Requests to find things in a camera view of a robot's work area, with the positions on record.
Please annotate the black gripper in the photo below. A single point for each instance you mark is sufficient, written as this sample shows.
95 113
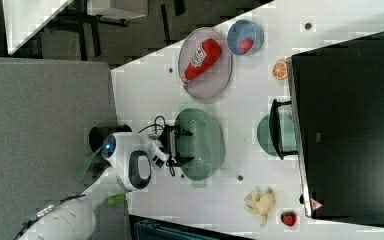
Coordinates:
168 140

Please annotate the green plastic strainer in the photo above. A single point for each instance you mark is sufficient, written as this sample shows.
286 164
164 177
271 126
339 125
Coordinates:
205 145

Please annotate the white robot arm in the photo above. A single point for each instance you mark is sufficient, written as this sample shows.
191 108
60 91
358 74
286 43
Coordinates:
131 156

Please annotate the grey round plate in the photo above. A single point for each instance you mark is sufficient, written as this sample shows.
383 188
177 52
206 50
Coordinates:
212 82

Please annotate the green toy vegetable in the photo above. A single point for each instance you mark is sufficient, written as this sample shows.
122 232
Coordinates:
114 200

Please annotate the peeled banana toy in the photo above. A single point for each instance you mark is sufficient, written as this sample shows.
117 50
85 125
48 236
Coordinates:
261 205

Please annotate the red ketchup bottle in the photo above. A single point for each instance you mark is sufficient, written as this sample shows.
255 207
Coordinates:
203 58

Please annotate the green slotted spatula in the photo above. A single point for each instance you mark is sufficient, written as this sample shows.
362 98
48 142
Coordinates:
85 163

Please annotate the green plastic cup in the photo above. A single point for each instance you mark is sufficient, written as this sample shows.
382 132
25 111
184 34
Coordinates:
287 134

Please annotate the orange slice toy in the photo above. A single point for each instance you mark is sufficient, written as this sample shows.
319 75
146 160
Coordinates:
279 70

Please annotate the red strawberry toy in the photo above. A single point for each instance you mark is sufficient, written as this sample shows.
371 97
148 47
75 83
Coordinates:
288 218

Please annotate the blue bowl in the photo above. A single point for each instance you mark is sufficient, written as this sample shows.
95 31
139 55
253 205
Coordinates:
243 29

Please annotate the grey side table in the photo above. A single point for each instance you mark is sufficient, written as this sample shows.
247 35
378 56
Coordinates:
47 109

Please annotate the silver toaster oven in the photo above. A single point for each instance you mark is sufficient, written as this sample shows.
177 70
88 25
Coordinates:
337 103

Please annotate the white background table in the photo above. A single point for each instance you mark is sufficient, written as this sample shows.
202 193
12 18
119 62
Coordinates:
24 18

